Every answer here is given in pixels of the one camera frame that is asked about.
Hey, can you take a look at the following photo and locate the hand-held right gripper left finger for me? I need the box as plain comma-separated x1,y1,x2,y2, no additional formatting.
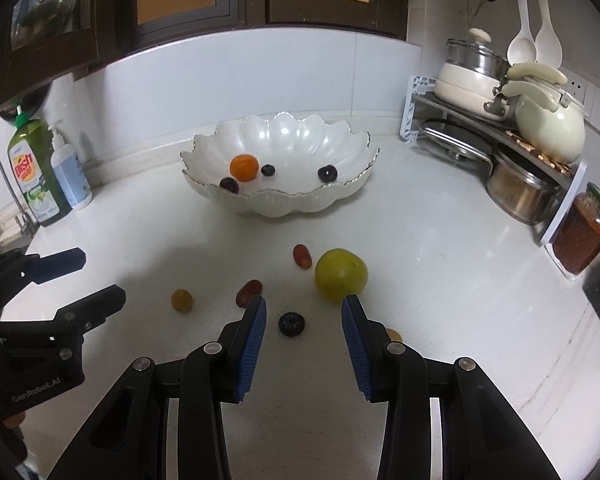
55,295,268,480

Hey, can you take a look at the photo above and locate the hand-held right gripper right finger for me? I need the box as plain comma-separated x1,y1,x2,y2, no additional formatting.
341,294,562,480

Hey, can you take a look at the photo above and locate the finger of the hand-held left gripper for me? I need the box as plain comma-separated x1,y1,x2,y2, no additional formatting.
0,284,127,350
0,246,88,319

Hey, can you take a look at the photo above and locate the green round fruit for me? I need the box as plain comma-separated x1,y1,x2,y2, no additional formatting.
314,248,368,304

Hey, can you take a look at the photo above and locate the orange tangerine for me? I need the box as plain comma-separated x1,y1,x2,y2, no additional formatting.
230,154,259,182

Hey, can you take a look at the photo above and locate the white scalloped bowl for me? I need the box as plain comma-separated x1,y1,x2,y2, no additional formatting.
181,113,381,218

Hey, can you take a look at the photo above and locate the white pump soap bottle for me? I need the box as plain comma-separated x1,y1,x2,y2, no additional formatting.
47,121,93,211

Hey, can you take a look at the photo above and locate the green dish soap bottle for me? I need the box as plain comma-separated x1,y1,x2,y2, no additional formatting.
7,110,73,227

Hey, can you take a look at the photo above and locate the thin chrome faucet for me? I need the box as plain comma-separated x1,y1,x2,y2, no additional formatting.
0,152,38,236

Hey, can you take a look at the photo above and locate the black hanging pan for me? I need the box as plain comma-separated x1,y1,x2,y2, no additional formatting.
14,82,51,113

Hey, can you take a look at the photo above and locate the open brown window sash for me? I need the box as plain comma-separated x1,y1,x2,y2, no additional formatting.
0,0,106,126

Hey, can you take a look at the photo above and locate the small white tray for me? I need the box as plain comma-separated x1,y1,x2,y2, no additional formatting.
545,245,586,281

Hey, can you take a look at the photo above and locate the steel stock pot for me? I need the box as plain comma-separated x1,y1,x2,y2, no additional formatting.
486,145,563,225

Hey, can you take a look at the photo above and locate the glass pot lid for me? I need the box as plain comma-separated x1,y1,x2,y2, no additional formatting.
420,120,496,161

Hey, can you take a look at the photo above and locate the grey white corner shelf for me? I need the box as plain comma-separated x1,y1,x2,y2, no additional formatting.
399,75,588,247

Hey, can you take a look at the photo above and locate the glass jar of red sauce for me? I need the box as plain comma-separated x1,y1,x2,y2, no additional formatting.
552,182,600,275

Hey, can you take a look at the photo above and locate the wooden trivet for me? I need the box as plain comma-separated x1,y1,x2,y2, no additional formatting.
505,130,573,173

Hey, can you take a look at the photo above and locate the cream saucepan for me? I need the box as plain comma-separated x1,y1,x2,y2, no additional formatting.
434,60,521,122

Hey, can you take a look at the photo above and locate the cream ceramic kettle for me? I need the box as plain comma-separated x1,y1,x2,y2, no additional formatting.
500,62,588,166

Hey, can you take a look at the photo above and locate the steel steamer with glass lid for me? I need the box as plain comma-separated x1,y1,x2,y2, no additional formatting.
446,27,510,81

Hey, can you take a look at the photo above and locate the white ladle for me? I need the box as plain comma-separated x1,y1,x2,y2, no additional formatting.
506,0,537,66

